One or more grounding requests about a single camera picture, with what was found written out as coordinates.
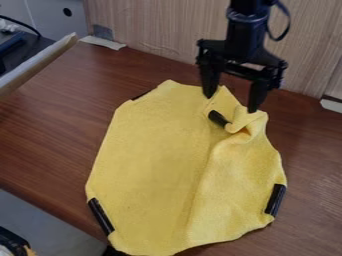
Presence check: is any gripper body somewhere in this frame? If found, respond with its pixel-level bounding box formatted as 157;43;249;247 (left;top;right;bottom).
193;38;290;90

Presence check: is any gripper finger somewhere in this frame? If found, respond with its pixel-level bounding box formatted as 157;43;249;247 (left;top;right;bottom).
245;77;273;114
196;61;228;100

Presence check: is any yellow cloth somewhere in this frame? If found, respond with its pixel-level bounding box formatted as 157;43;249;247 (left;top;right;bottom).
84;79;289;256

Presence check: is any white board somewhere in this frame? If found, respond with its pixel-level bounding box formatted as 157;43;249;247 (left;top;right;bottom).
0;31;81;100

